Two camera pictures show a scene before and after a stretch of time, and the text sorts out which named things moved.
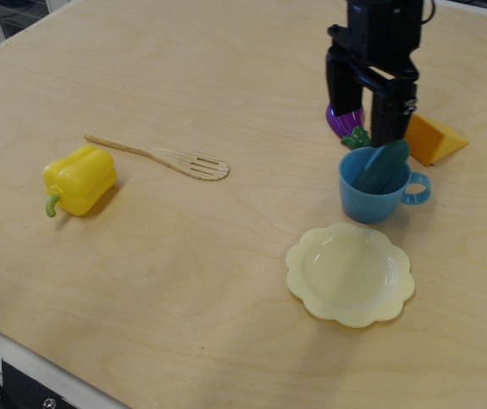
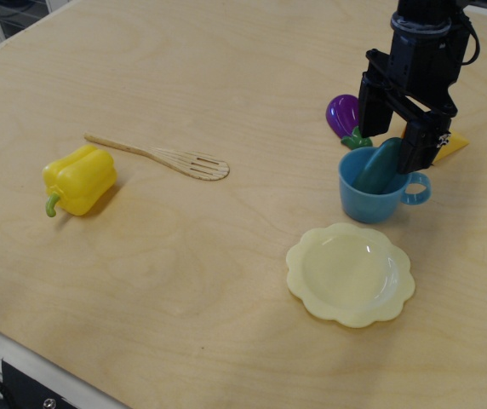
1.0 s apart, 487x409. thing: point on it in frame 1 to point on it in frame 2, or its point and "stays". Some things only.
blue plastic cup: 380,207 stays
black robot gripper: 382,35 to 428,53
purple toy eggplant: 350,126 stays
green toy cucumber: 378,175 stays
